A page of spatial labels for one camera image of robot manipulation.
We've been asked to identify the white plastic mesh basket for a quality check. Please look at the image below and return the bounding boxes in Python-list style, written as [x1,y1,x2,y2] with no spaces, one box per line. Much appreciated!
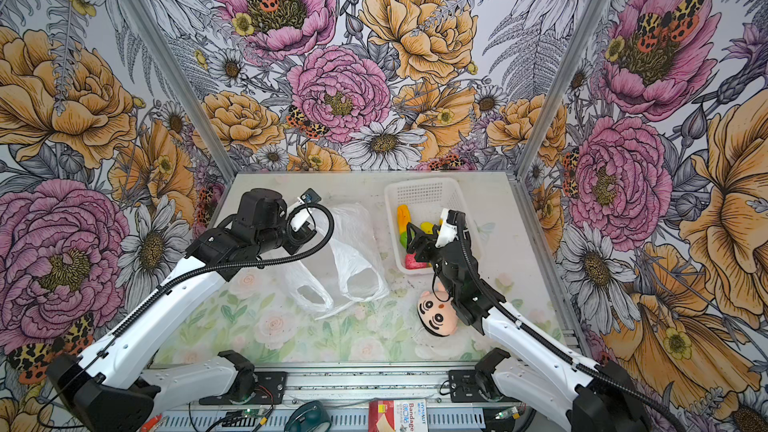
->
[384,177,484,276]

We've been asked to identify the red bandage box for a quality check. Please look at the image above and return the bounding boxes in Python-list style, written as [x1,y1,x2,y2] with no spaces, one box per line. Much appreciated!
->
[368,399,428,432]

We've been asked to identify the translucent white plastic bag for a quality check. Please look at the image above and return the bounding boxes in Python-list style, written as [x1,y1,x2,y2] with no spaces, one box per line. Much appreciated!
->
[275,203,390,320]

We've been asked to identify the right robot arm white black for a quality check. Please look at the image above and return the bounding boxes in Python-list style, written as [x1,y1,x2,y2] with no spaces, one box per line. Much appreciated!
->
[401,209,652,431]

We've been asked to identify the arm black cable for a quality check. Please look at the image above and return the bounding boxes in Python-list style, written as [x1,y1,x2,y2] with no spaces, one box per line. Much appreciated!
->
[35,202,336,430]
[452,209,688,432]

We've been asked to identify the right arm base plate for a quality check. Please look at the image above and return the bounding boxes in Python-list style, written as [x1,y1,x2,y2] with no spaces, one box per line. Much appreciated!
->
[448,369,520,404]

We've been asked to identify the red handled tool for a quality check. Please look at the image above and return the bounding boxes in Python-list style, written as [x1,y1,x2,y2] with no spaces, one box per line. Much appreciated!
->
[139,415,163,432]

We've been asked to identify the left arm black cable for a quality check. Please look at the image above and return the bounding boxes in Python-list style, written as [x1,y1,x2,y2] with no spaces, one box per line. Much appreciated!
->
[35,202,336,430]

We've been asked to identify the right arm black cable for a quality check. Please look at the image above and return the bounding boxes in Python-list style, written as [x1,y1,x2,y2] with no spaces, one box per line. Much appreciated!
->
[452,209,688,432]

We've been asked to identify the pink toy fruit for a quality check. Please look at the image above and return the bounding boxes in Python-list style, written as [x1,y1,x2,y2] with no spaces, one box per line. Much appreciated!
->
[404,254,430,270]

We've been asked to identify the orange toy fruit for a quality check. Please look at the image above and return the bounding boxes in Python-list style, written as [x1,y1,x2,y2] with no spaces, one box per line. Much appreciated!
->
[396,204,411,234]

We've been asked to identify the cartoon boy plush doll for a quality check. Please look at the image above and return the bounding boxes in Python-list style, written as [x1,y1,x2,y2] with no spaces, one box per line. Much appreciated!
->
[417,280,459,337]

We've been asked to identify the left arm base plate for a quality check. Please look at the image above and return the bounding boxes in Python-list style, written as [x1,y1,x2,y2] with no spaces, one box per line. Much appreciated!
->
[198,371,288,406]

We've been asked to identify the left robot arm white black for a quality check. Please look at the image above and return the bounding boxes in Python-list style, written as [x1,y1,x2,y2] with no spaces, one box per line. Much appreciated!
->
[47,188,335,431]

